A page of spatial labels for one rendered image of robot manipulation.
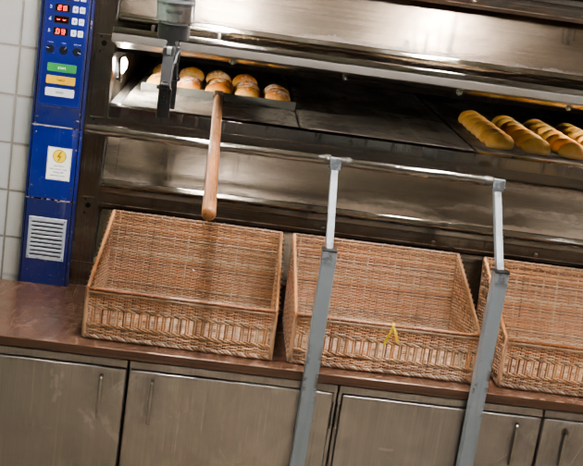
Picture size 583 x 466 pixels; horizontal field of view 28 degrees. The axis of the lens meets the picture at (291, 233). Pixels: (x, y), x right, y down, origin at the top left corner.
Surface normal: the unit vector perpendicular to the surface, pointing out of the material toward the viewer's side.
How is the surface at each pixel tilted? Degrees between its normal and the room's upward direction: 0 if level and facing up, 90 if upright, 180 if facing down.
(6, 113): 90
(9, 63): 90
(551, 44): 70
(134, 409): 90
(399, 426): 91
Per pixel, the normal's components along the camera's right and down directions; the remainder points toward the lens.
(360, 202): 0.07, -0.10
